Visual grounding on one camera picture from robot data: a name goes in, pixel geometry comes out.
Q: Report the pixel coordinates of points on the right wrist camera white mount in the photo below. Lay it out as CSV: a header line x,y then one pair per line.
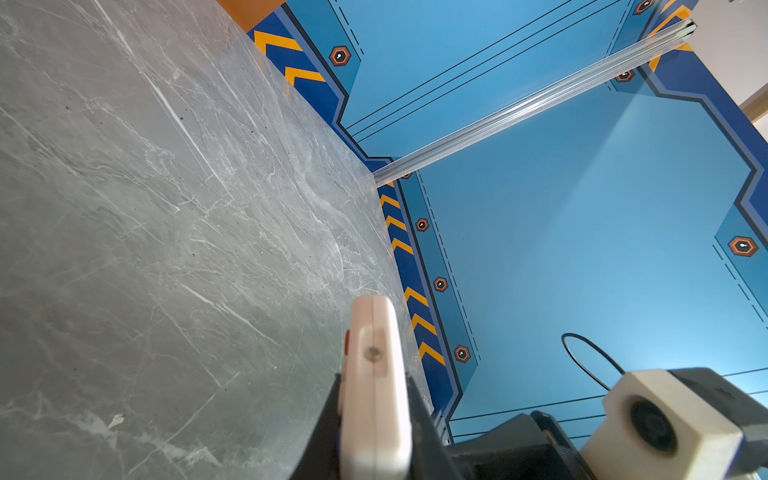
x,y
678,424

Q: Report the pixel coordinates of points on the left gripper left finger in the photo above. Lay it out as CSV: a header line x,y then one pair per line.
x,y
320,459

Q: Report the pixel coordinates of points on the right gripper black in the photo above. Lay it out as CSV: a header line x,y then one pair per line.
x,y
528,446

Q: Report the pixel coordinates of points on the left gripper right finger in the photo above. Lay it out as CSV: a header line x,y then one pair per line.
x,y
429,459

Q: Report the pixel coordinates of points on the right aluminium corner post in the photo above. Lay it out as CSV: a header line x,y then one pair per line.
x,y
638,54

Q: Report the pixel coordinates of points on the white remote control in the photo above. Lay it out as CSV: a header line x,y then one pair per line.
x,y
375,426

